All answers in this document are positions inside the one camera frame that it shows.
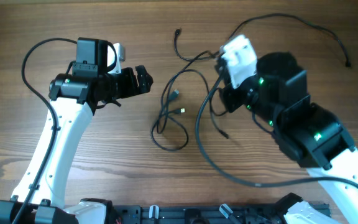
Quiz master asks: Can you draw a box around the separated thin black cable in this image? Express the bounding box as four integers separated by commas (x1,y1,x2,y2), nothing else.
173,12,352,68

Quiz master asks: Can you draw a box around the black cable bundle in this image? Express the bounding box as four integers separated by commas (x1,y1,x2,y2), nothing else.
150,49,230,152

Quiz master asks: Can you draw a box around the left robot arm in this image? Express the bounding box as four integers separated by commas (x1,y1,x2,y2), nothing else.
0,38,153,223

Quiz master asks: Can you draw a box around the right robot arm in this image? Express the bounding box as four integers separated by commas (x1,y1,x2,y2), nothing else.
217,52,358,223

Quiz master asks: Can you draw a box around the left camera cable black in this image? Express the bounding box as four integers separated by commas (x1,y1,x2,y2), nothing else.
11,37,78,224

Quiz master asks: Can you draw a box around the camera cable black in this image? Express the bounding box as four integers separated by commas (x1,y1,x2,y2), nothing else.
11,37,78,224
195,67,358,208

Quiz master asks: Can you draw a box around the right camera cable black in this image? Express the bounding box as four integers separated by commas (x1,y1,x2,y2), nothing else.
195,67,358,208

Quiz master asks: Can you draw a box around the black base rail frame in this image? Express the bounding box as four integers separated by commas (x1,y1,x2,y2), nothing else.
110,202,332,224

